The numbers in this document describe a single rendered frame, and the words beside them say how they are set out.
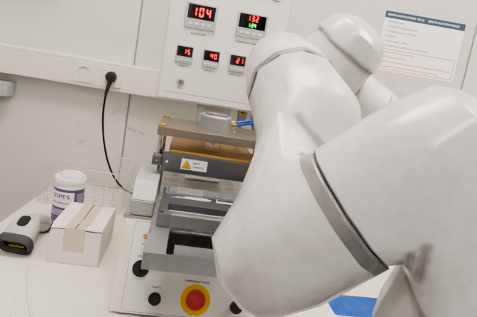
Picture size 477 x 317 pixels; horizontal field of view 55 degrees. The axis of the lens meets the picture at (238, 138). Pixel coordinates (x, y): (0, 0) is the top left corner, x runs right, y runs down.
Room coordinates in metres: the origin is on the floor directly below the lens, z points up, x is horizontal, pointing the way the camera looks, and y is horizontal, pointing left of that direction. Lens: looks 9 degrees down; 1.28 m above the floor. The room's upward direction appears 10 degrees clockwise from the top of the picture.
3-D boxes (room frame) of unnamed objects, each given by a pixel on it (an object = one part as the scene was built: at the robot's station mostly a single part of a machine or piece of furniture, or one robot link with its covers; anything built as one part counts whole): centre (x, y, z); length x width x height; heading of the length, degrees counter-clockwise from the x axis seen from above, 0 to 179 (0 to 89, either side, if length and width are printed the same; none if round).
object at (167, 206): (0.88, 0.03, 0.98); 0.20 x 0.17 x 0.03; 97
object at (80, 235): (1.10, 0.35, 0.80); 0.19 x 0.13 x 0.09; 3
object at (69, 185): (1.25, 0.45, 0.83); 0.09 x 0.09 x 0.15
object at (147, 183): (1.05, 0.19, 0.97); 0.25 x 0.05 x 0.07; 7
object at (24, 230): (1.09, 0.48, 0.79); 0.20 x 0.08 x 0.08; 3
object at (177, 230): (0.69, 0.01, 0.99); 0.15 x 0.02 x 0.04; 97
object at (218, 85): (1.31, 0.09, 1.25); 0.33 x 0.16 x 0.64; 97
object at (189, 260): (0.83, 0.03, 0.97); 0.30 x 0.22 x 0.08; 7
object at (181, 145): (1.14, 0.06, 1.07); 0.22 x 0.17 x 0.10; 97
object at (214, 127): (1.17, 0.05, 1.08); 0.31 x 0.24 x 0.13; 97
